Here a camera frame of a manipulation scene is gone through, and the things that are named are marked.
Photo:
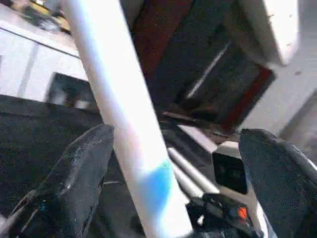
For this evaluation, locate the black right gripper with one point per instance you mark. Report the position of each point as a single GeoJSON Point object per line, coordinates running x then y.
{"type": "Point", "coordinates": [223, 218]}

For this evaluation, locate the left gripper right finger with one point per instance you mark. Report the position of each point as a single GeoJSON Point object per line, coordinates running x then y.
{"type": "Point", "coordinates": [277, 178]}

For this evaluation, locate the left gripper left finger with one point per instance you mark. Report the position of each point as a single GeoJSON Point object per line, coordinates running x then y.
{"type": "Point", "coordinates": [74, 178]}

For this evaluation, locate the black mat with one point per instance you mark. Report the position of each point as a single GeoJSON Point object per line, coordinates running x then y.
{"type": "Point", "coordinates": [37, 129]}

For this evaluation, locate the white cabinet with glass doors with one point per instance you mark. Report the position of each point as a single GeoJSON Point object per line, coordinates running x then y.
{"type": "Point", "coordinates": [29, 59]}

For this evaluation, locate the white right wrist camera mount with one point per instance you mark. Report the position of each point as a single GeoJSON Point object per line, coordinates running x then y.
{"type": "Point", "coordinates": [230, 171]}

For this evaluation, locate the dark board with red frame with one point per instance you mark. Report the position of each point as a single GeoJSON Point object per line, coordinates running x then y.
{"type": "Point", "coordinates": [198, 62]}

